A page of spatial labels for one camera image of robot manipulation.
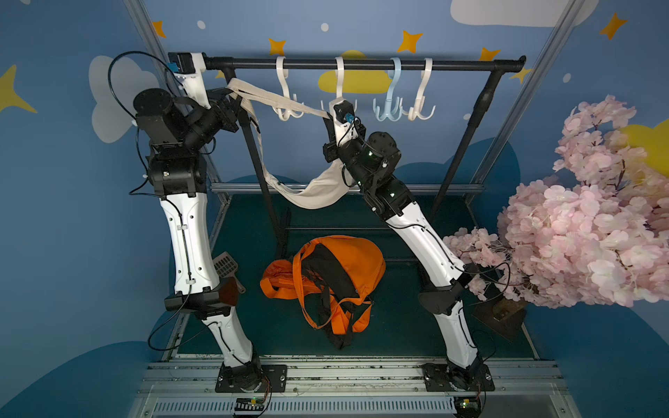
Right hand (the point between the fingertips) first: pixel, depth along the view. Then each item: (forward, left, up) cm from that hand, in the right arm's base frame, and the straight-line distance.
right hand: (337, 112), depth 60 cm
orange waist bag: (-21, +19, -48) cm, 55 cm away
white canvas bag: (-1, +4, -25) cm, 25 cm away
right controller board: (-50, -40, -61) cm, 89 cm away
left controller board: (-54, +22, -60) cm, 84 cm away
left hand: (-2, +21, +7) cm, 22 cm away
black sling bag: (-22, -2, -54) cm, 58 cm away
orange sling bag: (-12, -10, -50) cm, 52 cm away
